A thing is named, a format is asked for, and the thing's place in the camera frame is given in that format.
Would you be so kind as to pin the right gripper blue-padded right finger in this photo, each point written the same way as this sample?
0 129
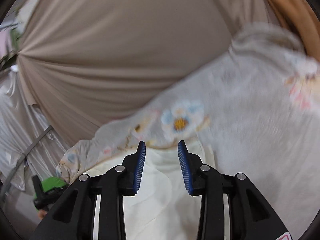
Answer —
190 164

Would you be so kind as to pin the green sleeve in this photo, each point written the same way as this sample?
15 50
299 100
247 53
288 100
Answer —
53 182

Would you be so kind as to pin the cream quilted jacket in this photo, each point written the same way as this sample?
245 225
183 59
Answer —
162 208

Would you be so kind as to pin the grey floral fleece blanket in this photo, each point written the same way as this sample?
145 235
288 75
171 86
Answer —
253 110

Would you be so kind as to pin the person's left hand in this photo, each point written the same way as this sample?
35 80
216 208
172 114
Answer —
42 213

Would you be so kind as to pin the beige draped curtain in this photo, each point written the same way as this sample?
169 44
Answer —
88 62

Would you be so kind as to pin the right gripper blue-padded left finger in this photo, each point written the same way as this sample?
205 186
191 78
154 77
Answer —
134 164

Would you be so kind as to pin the orange hanging garment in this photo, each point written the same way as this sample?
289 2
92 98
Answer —
298 17

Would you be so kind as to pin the silver satin curtain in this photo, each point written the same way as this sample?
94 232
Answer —
21 125

